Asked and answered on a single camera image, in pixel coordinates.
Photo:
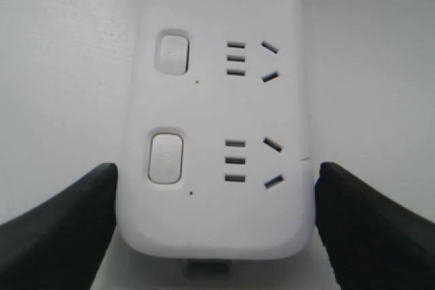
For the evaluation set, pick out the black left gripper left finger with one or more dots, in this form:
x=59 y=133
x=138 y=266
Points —
x=61 y=243

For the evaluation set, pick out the white five-outlet power strip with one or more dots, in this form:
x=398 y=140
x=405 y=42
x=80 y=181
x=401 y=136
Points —
x=215 y=166

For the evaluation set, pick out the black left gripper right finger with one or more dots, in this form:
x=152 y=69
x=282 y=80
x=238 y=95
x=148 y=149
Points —
x=372 y=242

